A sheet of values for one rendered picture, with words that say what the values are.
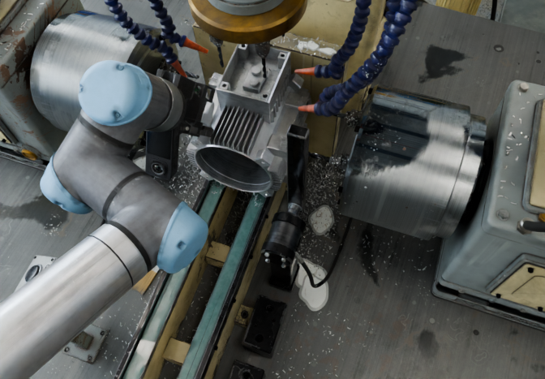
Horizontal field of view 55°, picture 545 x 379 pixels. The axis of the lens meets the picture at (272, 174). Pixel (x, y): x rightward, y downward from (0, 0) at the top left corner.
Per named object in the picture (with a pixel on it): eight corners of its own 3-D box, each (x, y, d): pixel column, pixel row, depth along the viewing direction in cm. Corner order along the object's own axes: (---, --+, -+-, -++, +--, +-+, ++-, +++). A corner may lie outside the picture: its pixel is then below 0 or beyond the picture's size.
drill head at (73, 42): (66, 51, 128) (19, -34, 106) (203, 88, 122) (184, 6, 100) (9, 133, 117) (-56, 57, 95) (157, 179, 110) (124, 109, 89)
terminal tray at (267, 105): (241, 64, 104) (238, 39, 98) (292, 77, 102) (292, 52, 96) (218, 112, 99) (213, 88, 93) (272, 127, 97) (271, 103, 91)
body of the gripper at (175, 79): (218, 90, 86) (193, 78, 74) (204, 141, 86) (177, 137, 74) (175, 79, 87) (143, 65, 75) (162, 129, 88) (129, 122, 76)
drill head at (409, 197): (328, 122, 116) (337, 42, 94) (520, 174, 109) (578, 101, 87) (292, 221, 105) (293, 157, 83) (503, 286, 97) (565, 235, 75)
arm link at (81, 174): (83, 234, 61) (132, 157, 60) (20, 180, 65) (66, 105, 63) (121, 232, 69) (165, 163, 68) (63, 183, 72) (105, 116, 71)
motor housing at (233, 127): (229, 105, 118) (219, 46, 102) (310, 127, 115) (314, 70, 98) (195, 180, 110) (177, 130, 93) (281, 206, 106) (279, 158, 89)
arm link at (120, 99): (57, 105, 61) (96, 41, 60) (105, 114, 72) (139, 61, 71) (109, 143, 60) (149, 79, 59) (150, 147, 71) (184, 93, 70)
